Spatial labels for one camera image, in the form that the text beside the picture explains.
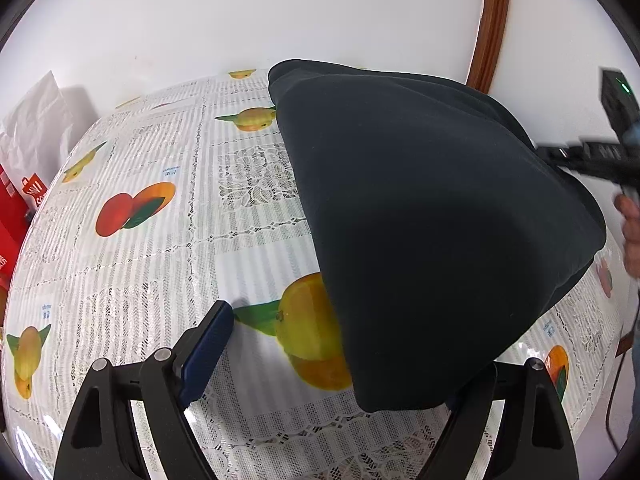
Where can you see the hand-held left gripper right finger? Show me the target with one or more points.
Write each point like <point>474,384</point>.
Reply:
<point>480,420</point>

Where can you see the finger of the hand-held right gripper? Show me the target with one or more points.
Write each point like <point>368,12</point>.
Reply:
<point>557,156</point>

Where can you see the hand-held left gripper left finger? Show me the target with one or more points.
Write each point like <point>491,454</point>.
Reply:
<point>210,345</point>

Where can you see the black t-shirt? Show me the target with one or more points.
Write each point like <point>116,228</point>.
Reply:
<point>425,210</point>

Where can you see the person's right hand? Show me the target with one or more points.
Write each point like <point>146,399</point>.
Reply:
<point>631,230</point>

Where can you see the fruit print lace tablecloth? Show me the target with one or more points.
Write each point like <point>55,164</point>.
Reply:
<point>150,270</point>

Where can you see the brown wooden door trim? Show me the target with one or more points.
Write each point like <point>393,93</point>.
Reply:
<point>492,25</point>

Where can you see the red shopping bag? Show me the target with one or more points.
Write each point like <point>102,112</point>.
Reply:
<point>10,230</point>

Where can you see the white plastic bag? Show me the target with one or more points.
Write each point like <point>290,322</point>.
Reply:
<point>35,125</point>

